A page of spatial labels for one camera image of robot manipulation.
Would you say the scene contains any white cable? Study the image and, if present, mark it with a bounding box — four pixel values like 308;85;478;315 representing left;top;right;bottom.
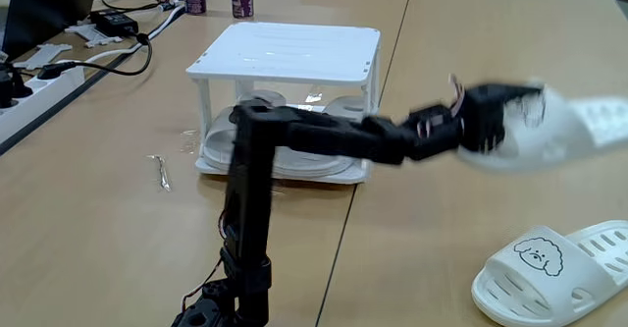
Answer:
57;2;187;68

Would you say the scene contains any white two-tier shoe rack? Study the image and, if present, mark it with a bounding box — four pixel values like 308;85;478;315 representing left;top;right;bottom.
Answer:
184;21;383;186

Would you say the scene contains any white plastic bracket piece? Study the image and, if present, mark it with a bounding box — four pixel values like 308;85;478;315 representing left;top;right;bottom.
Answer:
13;43;74;72
64;22;124;49

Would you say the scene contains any black power adapter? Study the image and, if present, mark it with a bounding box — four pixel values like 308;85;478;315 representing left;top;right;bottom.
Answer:
90;8;139;38

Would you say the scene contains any grey bear slipper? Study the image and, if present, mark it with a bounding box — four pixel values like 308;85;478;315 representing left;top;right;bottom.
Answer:
201;88;288;171
272;94;368;180

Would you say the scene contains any black plug with cable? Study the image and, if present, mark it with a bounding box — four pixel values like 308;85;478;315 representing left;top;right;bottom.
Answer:
36;31;154;82

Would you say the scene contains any white power strip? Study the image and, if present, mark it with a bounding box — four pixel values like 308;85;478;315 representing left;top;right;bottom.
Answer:
0;64;87;144

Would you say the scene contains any black power plug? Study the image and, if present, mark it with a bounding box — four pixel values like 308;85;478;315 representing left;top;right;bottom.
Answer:
0;64;34;110

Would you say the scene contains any black laptop screen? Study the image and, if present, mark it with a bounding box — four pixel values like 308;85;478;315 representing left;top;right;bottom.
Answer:
2;0;99;62

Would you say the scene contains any white dog slipper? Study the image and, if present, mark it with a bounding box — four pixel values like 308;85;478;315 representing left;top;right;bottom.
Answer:
455;83;628;174
470;219;628;327

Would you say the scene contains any clear tape piece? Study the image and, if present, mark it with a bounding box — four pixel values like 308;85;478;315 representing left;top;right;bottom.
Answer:
179;128;201;155

